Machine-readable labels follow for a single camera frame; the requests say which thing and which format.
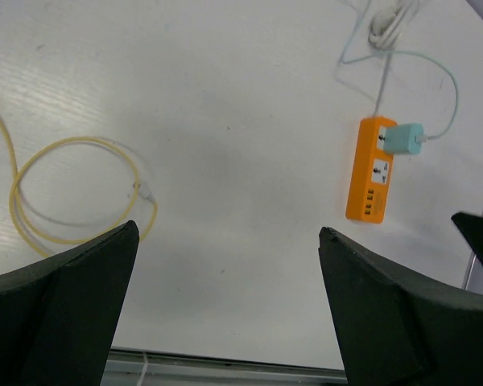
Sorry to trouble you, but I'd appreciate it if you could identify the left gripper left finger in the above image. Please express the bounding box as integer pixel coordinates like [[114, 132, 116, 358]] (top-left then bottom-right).
[[0, 220, 139, 385]]

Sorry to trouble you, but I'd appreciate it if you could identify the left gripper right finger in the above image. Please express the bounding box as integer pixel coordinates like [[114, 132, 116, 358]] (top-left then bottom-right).
[[319, 227, 483, 385]]

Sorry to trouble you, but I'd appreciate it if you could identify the teal charging cable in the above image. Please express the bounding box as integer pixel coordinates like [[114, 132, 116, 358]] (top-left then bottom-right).
[[336, 0, 460, 142]]

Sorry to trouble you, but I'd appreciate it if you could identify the orange power strip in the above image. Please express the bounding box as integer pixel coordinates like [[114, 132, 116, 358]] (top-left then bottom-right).
[[345, 117, 397, 224]]

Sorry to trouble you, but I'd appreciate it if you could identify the teal plug adapter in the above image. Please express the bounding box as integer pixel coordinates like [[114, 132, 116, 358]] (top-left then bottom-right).
[[383, 123, 425, 155]]

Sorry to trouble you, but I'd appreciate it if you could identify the yellow charging cable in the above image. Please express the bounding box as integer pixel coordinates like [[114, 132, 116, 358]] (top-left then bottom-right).
[[0, 100, 159, 258]]

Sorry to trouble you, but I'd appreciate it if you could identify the aluminium front rail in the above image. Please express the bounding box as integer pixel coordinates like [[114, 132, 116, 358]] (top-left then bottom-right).
[[101, 349, 348, 385]]

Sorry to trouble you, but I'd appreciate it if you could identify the white power strip cord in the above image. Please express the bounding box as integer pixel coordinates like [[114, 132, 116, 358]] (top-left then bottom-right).
[[365, 0, 422, 120]]

